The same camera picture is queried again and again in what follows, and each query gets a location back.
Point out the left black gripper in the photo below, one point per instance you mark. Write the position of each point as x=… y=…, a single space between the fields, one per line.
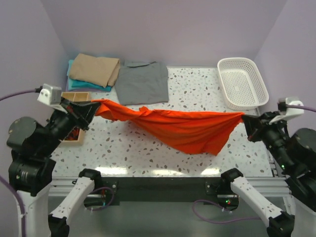
x=82 y=112

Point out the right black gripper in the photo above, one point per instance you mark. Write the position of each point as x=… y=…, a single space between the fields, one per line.
x=255 y=123

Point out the orange t-shirt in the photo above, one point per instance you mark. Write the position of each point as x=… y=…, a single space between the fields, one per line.
x=189 y=132

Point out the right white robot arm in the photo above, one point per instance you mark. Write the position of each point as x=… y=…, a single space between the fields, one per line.
x=296 y=155

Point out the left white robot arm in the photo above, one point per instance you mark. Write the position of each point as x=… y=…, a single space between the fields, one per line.
x=30 y=173

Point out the wooden compartment tray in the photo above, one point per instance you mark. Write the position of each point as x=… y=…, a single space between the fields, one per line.
x=75 y=97

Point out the red black patterned item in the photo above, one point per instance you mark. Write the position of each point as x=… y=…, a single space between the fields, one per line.
x=73 y=135

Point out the teal folded t-shirt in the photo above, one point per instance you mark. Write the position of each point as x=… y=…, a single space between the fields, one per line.
x=81 y=85

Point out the white plastic basket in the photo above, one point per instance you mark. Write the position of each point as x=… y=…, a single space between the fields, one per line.
x=242 y=85

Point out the beige folded t-shirt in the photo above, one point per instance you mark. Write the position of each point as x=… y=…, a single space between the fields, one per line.
x=101 y=71

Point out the grey folded t-shirt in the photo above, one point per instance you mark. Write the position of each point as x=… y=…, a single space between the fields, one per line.
x=142 y=83

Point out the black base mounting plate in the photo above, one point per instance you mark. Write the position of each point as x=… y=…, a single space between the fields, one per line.
x=163 y=189

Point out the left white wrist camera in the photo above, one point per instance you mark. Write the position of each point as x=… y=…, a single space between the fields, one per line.
x=50 y=95

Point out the aluminium rail frame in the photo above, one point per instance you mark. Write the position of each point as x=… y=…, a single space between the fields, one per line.
x=121 y=149

